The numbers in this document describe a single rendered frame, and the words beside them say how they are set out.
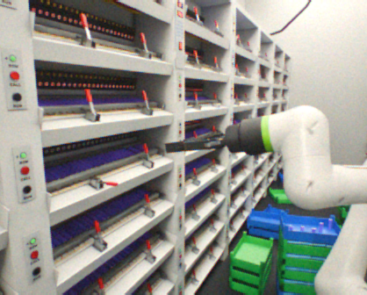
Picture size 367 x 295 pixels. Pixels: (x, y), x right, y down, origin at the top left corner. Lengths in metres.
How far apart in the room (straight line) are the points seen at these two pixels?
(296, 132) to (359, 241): 0.50
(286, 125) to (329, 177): 0.14
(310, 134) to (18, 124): 0.62
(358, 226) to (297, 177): 0.45
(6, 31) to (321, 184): 0.70
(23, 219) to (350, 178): 0.72
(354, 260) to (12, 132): 0.99
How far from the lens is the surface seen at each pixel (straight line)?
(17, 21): 0.69
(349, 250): 1.04
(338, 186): 0.66
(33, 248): 0.75
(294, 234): 1.65
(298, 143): 0.64
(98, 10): 1.15
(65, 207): 0.77
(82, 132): 0.78
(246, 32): 2.54
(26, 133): 0.68
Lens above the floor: 1.17
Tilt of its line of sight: 11 degrees down
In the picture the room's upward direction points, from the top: straight up
